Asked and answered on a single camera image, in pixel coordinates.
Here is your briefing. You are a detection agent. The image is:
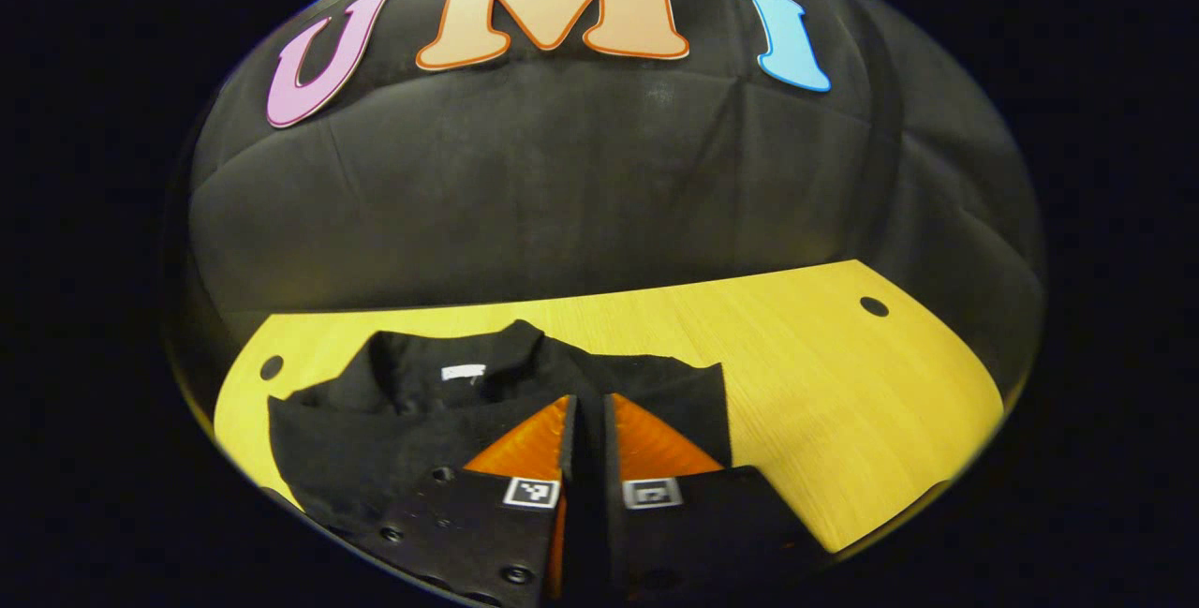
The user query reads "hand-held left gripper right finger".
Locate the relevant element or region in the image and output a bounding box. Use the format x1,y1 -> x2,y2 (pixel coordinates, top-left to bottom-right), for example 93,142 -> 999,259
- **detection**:
602,392 -> 833,608

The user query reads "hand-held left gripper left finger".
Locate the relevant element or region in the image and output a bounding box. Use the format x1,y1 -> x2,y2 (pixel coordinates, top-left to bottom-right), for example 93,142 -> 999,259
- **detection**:
361,394 -> 587,608

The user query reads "black garment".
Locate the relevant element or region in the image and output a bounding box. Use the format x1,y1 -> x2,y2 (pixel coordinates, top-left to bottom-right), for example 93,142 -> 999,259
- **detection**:
267,319 -> 733,534

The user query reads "plain black backdrop cloth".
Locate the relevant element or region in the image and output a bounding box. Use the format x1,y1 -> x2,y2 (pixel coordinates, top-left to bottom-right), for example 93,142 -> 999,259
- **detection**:
848,0 -> 1047,403

